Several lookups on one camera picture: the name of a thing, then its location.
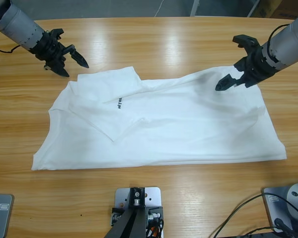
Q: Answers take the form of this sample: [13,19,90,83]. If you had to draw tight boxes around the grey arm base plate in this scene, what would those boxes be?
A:
[0,193,15,238]
[261,186,298,234]

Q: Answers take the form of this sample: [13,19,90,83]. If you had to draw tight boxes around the arm base with cables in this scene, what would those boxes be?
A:
[215,193,298,238]

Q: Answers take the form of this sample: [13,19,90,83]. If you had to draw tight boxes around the thin black cable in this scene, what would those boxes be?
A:
[0,44,22,54]

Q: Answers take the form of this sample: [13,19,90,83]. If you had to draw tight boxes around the white t-shirt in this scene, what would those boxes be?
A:
[31,64,288,172]

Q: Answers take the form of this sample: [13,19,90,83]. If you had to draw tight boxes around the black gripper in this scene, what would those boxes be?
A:
[29,31,90,78]
[215,46,279,91]

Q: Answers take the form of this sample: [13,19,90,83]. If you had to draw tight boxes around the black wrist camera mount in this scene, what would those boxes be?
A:
[232,34,261,54]
[47,28,65,42]

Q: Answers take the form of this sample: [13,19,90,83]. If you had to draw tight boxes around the cardboard box with black print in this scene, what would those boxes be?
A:
[270,0,298,19]

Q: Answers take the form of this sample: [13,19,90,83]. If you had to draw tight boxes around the black plug cable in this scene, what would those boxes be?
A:
[274,217,293,235]

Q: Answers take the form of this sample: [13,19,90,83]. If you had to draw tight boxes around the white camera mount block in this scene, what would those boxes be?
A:
[114,187,164,238]

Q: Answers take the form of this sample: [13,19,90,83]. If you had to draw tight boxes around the cardboard box with blue print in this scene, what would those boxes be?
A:
[253,0,284,18]

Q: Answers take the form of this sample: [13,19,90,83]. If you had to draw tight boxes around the dark camera post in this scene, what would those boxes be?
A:
[106,187,146,238]

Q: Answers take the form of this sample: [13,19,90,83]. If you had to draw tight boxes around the orange and black cable bundle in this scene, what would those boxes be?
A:
[146,219,164,236]

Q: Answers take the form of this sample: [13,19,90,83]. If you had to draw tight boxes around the white metal frame leg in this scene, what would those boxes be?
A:
[246,0,261,17]
[190,0,201,17]

